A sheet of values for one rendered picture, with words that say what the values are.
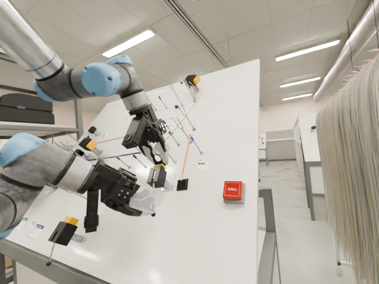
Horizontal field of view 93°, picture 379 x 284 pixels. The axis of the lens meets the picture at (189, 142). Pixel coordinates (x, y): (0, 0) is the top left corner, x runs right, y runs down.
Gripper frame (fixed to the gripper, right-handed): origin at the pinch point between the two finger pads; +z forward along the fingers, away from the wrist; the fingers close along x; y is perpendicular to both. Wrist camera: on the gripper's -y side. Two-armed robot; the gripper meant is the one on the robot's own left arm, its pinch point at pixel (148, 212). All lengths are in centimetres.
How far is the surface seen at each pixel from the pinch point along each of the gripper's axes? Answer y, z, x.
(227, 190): 18.5, 10.5, -10.4
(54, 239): -25.6, -14.2, 14.4
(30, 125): -19, -47, 89
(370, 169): 51, 49, -21
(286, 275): -20, 176, 28
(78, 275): -30.0, -3.3, 7.6
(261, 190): 26, 51, 9
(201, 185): 14.7, 10.5, -0.1
